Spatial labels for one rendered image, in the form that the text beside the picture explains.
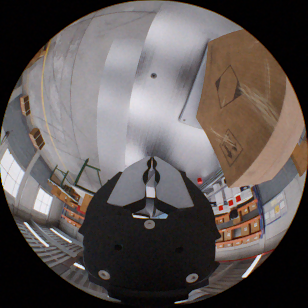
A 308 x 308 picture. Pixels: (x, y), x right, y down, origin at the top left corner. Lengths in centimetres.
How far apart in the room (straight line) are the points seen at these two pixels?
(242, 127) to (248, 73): 10
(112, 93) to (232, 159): 40
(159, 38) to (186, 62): 12
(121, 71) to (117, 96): 10
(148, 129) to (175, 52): 32
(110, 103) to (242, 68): 41
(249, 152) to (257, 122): 4
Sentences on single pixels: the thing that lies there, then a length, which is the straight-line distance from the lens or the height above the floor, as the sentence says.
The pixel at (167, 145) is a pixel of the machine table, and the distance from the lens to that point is 45.
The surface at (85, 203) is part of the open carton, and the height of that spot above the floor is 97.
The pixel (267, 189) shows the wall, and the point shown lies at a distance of 509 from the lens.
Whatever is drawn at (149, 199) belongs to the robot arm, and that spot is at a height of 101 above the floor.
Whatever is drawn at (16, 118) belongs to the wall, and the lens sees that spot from 492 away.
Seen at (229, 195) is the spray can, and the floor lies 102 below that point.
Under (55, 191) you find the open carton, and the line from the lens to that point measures 437.
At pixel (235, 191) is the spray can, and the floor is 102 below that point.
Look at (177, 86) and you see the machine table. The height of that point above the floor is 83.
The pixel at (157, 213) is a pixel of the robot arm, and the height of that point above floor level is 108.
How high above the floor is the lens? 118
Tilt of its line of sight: 45 degrees down
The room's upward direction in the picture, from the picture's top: 174 degrees counter-clockwise
